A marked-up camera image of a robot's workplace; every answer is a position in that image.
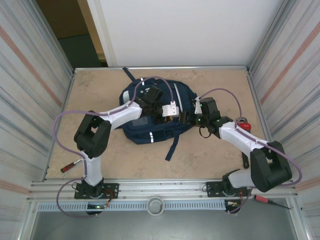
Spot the aluminium table side rail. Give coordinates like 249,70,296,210
43,69,76,181
246,69,283,180

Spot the grey round pipe fitting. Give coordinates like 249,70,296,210
146,196,165,215

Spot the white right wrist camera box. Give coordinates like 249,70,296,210
193,96,203,114

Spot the red handle black shaft screwdriver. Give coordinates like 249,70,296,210
254,194,292,210

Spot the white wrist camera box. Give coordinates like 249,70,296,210
193,96,203,114
161,99,180,117

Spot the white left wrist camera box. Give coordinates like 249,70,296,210
161,99,180,117

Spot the navy blue backpack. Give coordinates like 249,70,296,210
118,66,198,162

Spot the white door frame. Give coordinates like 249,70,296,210
76,0,118,68

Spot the small circuit board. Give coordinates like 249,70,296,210
224,199,243,215
86,202,111,216

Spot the red handle silver shaft screwdriver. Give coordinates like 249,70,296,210
60,158,84,174

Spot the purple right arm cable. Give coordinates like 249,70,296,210
198,87,303,215

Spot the wide aluminium rail beam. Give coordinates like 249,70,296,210
27,177,300,202

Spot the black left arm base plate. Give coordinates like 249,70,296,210
74,183,120,200

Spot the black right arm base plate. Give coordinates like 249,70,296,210
205,181,252,198

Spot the long aluminium table edge rail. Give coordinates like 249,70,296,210
73,65,251,73

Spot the grey slotted cable duct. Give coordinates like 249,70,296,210
36,201,226,212

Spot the red pipe wrench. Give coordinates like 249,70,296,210
236,118,252,169

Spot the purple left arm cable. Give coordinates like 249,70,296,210
54,75,176,220

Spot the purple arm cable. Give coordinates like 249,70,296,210
198,87,303,215
54,75,176,220

